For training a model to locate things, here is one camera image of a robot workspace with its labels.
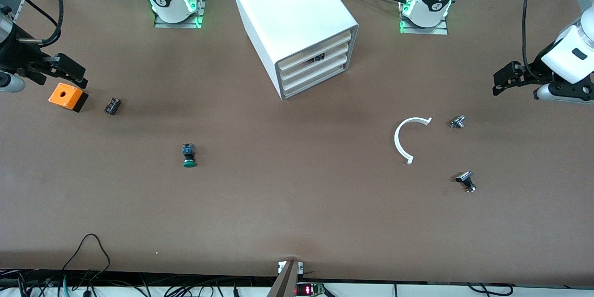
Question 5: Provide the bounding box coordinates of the green push button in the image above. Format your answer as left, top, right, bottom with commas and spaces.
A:
181, 143, 198, 168

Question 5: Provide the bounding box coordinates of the white plastic drawer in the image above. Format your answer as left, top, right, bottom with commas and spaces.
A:
279, 31, 349, 74
279, 52, 349, 89
279, 42, 349, 81
280, 62, 349, 97

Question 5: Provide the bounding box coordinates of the white drawer cabinet housing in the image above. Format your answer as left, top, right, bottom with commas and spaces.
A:
230, 0, 359, 101

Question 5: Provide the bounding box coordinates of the orange box with hole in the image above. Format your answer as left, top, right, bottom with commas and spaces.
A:
48, 82, 89, 113

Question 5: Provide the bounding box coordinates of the device with red display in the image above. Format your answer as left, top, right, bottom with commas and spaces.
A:
295, 282, 326, 297

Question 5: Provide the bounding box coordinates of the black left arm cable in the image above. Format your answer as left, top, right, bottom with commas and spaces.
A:
521, 0, 542, 82

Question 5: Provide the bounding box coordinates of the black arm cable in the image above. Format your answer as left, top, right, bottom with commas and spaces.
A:
521, 0, 542, 82
0, 0, 64, 48

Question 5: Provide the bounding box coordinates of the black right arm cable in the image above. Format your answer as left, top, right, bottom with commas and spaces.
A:
0, 0, 64, 48

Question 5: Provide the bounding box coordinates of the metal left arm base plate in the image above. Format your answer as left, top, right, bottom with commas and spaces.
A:
398, 0, 450, 36

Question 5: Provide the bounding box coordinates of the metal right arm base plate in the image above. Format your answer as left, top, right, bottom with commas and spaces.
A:
153, 0, 208, 29

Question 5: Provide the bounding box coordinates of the white C-shaped ring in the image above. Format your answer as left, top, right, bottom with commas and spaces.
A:
394, 116, 433, 165

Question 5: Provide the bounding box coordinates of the black looped cable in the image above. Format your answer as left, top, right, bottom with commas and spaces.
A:
62, 233, 111, 284

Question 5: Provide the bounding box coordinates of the brown camera mount post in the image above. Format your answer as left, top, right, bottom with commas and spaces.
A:
266, 260, 301, 297

